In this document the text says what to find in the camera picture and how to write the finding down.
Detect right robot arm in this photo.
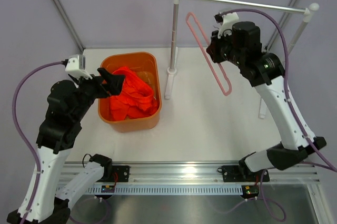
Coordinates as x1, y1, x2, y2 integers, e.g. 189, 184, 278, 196
206, 22, 326, 180

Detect white and metal clothes rack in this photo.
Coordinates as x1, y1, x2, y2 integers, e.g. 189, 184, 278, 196
163, 0, 320, 119

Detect orange shorts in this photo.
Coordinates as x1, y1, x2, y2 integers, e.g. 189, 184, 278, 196
109, 66, 158, 121

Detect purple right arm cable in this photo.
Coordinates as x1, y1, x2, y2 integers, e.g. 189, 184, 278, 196
207, 8, 337, 222

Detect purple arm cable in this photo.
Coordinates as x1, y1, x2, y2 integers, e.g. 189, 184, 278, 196
12, 60, 111, 224
207, 8, 337, 222

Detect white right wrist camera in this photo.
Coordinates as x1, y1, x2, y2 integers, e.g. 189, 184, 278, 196
214, 12, 239, 39

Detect white slotted cable duct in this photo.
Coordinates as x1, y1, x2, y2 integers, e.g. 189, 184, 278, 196
57, 184, 244, 196

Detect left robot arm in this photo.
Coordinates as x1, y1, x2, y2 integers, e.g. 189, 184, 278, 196
6, 68, 125, 223

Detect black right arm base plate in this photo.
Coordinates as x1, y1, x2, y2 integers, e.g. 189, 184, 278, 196
217, 165, 270, 182

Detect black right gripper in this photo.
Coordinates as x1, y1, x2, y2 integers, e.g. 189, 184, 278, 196
207, 28, 245, 68

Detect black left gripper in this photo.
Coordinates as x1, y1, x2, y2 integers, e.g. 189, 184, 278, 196
71, 67, 125, 120

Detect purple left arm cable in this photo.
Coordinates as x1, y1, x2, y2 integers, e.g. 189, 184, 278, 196
12, 60, 111, 224

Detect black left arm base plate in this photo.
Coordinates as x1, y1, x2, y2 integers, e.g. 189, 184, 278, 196
99, 165, 130, 182

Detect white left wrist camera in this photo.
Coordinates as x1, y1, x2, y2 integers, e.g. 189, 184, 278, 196
65, 54, 92, 79

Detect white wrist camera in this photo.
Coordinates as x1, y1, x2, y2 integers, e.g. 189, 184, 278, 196
65, 54, 92, 79
214, 12, 239, 39

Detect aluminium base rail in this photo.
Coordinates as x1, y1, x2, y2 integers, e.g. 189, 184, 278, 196
121, 161, 320, 185

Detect orange plastic basket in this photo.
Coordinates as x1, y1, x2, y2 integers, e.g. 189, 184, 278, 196
98, 52, 162, 133

